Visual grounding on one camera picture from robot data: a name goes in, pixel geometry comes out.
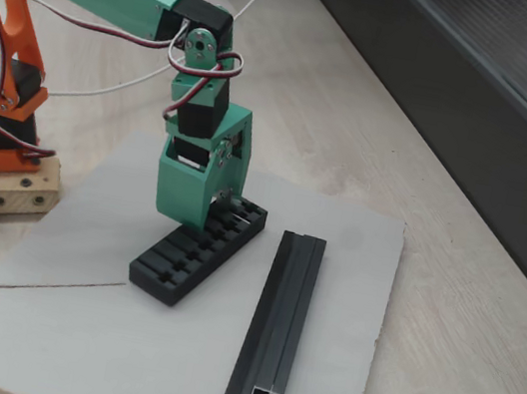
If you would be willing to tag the grey plywood board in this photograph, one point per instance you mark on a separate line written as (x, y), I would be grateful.
(90, 355)

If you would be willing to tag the dark aluminium profile rail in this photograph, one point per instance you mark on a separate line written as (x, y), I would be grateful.
(271, 335)

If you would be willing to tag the black slotted holder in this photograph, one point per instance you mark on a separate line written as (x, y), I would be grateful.
(165, 271)

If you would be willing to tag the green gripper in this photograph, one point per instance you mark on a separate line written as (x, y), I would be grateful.
(183, 189)

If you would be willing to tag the pale wooden base block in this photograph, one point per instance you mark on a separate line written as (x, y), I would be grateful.
(15, 196)

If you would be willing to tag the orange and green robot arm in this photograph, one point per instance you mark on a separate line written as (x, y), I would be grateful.
(124, 2)

